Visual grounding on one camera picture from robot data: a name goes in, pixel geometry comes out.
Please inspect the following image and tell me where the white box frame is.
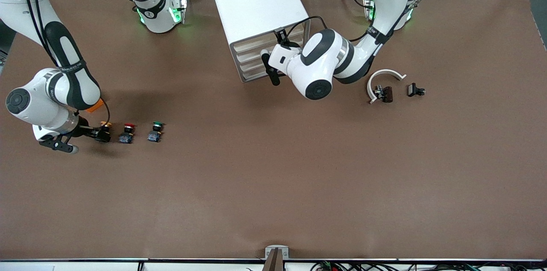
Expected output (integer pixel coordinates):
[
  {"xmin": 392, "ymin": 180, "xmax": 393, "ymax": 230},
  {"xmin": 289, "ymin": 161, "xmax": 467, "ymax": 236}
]
[{"xmin": 232, "ymin": 22, "xmax": 309, "ymax": 54}]

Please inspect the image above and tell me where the red push button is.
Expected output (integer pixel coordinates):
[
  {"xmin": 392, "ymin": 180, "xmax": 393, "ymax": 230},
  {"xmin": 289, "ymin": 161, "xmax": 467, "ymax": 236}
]
[{"xmin": 119, "ymin": 123, "xmax": 137, "ymax": 144}]

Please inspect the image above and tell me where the orange and black button box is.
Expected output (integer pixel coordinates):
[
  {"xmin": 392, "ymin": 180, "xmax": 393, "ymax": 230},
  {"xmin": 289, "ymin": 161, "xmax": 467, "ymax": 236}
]
[{"xmin": 85, "ymin": 98, "xmax": 105, "ymax": 113}]

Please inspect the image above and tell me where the green push button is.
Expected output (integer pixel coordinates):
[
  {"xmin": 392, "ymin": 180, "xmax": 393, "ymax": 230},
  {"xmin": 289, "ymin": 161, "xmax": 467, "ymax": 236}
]
[{"xmin": 147, "ymin": 121, "xmax": 165, "ymax": 142}]

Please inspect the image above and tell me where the white curved plastic clamp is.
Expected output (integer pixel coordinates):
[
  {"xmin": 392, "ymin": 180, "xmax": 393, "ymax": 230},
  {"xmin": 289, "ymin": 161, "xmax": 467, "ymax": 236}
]
[{"xmin": 368, "ymin": 69, "xmax": 407, "ymax": 105}]

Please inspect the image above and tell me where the black camera cable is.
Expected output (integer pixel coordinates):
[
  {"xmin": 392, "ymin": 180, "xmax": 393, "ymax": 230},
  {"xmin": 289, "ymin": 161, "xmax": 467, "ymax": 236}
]
[{"xmin": 273, "ymin": 15, "xmax": 329, "ymax": 48}]

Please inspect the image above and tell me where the brown-handled chrome valve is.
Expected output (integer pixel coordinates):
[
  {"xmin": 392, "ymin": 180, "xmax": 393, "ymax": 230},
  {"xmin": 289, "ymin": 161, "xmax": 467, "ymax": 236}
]
[{"xmin": 374, "ymin": 85, "xmax": 394, "ymax": 103}]

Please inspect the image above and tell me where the white table edge rail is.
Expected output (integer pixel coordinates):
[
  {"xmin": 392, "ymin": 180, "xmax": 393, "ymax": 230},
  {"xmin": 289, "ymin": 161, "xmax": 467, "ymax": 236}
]
[{"xmin": 0, "ymin": 257, "xmax": 547, "ymax": 271}]

